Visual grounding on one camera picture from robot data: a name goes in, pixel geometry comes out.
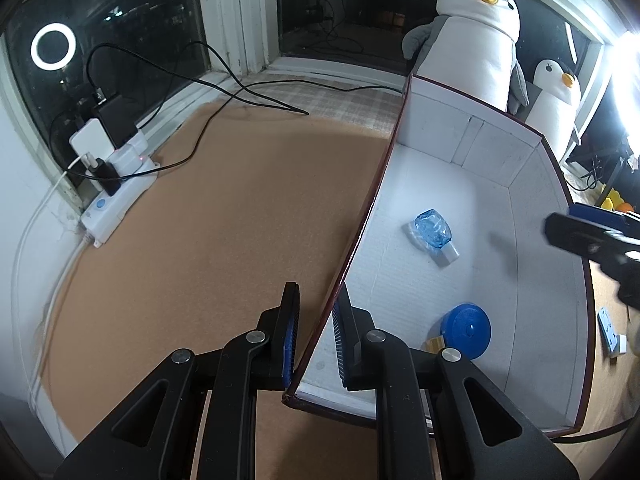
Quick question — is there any blue round tape measure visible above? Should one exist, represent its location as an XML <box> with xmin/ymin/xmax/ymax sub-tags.
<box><xmin>439</xmin><ymin>302</ymin><xmax>491</xmax><ymax>360</ymax></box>

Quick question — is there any red cardboard box white inside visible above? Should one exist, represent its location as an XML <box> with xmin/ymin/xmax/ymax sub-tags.
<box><xmin>281</xmin><ymin>72</ymin><xmax>598</xmax><ymax>438</ymax></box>

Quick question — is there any small blue liquid bottle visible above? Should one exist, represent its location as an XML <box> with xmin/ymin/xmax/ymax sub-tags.
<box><xmin>404</xmin><ymin>209</ymin><xmax>459</xmax><ymax>268</ymax></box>

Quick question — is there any yellow leaf-shaped fruit bowl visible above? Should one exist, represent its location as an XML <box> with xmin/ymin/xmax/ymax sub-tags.
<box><xmin>601</xmin><ymin>188</ymin><xmax>634</xmax><ymax>212</ymax></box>

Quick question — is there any blue plastic device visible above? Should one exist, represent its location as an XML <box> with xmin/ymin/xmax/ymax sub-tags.
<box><xmin>597</xmin><ymin>307</ymin><xmax>620</xmax><ymax>359</ymax></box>

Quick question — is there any small plush penguin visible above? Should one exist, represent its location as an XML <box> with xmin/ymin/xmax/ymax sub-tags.
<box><xmin>524</xmin><ymin>60</ymin><xmax>582</xmax><ymax>159</ymax></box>

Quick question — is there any white power strip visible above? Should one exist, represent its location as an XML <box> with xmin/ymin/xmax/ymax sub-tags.
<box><xmin>80</xmin><ymin>131</ymin><xmax>160</xmax><ymax>248</ymax></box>

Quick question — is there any large plush penguin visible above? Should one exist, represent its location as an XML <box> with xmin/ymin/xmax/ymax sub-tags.
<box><xmin>401</xmin><ymin>0</ymin><xmax>529</xmax><ymax>114</ymax></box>

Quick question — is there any black power adapter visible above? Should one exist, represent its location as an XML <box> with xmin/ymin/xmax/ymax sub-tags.
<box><xmin>93</xmin><ymin>93</ymin><xmax>138</xmax><ymax>148</ymax></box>

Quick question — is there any white power adapter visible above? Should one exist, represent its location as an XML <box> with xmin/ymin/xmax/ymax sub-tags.
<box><xmin>70</xmin><ymin>118</ymin><xmax>115</xmax><ymax>160</ymax></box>

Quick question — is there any black ring light stand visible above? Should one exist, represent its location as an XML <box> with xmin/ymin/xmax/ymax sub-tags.
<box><xmin>596</xmin><ymin>138</ymin><xmax>639</xmax><ymax>209</ymax></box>

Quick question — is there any black cable on floor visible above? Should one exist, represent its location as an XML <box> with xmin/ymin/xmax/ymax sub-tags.
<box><xmin>46</xmin><ymin>39</ymin><xmax>404</xmax><ymax>187</ymax></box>

